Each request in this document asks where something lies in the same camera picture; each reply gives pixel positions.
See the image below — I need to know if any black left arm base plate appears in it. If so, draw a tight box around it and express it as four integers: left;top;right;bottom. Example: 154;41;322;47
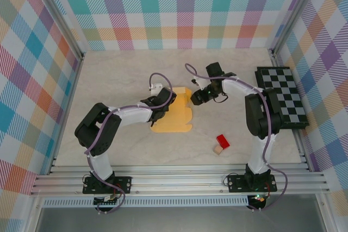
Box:
82;175;133;195

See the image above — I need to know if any black and grey checkerboard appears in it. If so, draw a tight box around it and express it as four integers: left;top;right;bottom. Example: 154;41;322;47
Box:
254;66;310;131

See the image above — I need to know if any yellow paper box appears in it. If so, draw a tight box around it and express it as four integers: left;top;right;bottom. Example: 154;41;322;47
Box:
150;86;194;134

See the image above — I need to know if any small controller circuit board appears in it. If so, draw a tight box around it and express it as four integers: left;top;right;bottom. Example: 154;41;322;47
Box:
248;193;268;205
93;194;121;208

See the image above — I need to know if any white slotted cable duct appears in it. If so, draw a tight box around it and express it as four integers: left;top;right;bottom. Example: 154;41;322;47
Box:
42;198;250;208

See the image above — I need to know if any aluminium side rail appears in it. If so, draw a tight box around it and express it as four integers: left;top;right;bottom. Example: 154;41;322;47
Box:
48;52;85;174
293;130;311;172

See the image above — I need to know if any red block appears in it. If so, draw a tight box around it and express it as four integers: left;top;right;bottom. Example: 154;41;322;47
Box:
216;134;231;150

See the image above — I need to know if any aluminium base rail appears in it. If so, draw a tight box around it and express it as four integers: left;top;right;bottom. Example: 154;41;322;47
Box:
29;162;331;197

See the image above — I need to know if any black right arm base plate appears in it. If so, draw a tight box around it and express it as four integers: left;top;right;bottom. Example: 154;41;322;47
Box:
227;174;278;193

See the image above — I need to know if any aluminium frame post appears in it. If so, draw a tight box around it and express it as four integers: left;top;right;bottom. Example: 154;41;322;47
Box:
26;0;85;61
268;0;326;58

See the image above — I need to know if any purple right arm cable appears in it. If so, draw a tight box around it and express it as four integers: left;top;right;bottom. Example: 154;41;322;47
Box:
184;62;289;212

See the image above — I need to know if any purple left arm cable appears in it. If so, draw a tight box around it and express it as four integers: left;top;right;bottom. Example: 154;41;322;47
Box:
84;72;175;215

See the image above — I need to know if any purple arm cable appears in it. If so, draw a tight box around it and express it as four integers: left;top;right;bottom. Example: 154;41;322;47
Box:
184;62;289;212
84;72;175;215

